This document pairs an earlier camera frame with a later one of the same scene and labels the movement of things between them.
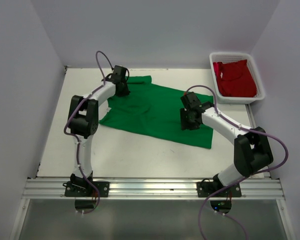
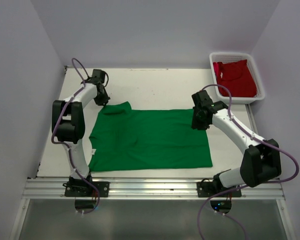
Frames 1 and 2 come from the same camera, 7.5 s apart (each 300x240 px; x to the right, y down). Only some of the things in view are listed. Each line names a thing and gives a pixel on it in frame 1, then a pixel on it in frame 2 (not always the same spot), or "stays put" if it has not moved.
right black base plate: [204, 188] stays put
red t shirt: [235, 79] stays put
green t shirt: [154, 110] to [128, 139]
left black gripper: [126, 92] to [104, 100]
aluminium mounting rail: [150, 189] stays put
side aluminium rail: [250, 116] stays put
